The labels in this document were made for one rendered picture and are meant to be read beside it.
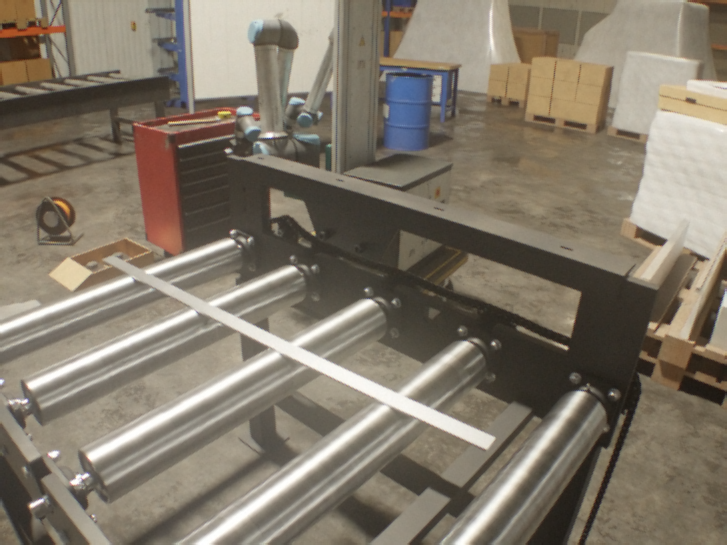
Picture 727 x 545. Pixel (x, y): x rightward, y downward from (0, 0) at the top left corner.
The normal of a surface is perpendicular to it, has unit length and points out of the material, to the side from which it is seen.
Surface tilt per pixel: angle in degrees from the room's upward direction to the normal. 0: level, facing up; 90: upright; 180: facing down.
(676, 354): 90
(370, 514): 0
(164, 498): 0
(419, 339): 90
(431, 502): 0
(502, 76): 90
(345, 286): 90
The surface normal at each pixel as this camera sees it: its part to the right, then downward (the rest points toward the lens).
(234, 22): 0.44, 0.42
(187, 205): 0.77, 0.32
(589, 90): -0.55, 0.36
